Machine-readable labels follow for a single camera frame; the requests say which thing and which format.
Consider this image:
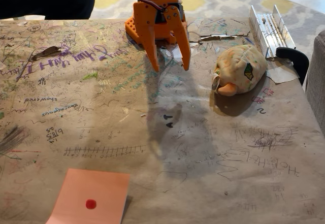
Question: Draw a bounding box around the cream plush toy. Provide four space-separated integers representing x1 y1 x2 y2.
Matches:
211 44 268 97

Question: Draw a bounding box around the grey yellow patterned rug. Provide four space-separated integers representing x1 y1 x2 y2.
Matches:
90 0 325 66

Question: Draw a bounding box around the orange grid robot base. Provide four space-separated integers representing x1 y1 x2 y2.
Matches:
124 16 189 49

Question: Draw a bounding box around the grey sofa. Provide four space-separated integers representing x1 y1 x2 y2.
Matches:
305 29 325 136

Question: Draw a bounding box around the pink paper sheet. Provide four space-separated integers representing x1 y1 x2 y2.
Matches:
45 168 131 224

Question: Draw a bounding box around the scribbled brown paper cover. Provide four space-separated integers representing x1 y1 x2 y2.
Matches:
0 17 325 224

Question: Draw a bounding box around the white tape piece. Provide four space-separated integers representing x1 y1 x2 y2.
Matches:
265 65 301 84

